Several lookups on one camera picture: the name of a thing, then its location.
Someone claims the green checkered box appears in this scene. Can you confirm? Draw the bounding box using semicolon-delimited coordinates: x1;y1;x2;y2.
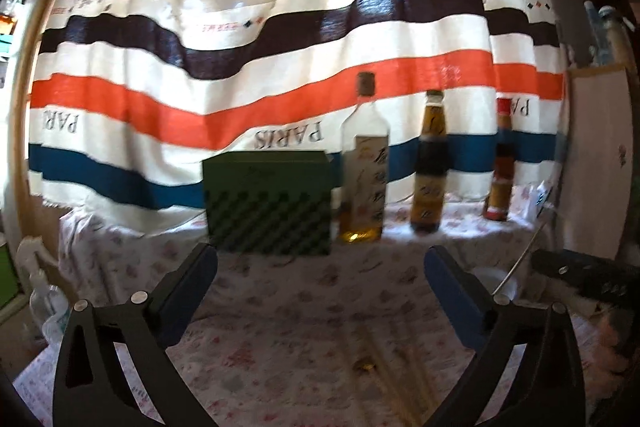
202;150;335;256

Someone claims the clear pump bottle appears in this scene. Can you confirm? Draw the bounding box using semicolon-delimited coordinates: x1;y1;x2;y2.
20;237;68;343

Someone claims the white panel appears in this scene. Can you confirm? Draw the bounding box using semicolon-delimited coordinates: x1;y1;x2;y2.
565;64;633;258

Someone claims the yellow label soy sauce bottle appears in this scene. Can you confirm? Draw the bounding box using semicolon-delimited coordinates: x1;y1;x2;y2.
410;90;453;234

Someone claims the red cap sauce bottle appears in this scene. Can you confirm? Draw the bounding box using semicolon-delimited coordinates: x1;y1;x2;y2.
482;97;516;222

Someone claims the striped curtain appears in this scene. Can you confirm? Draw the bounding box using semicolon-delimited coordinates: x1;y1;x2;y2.
27;0;568;212

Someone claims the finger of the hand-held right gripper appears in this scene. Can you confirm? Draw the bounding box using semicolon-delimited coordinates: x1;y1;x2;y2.
530;249;640;308

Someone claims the clear plastic cup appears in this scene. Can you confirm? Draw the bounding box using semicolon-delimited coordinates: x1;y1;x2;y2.
470;264;511;298

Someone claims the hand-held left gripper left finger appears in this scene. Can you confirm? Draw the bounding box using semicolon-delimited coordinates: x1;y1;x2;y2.
52;243;218;427

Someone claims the printed tablecloth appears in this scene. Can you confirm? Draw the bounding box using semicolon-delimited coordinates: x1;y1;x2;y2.
12;187;616;427

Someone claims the wooden chopstick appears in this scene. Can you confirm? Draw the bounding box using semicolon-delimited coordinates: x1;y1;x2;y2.
494;224;547;295

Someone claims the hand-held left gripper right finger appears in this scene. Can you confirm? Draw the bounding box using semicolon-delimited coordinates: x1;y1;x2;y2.
424;245;586;427

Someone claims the clear cooking wine bottle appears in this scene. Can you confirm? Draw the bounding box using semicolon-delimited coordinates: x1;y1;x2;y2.
338;72;391;245

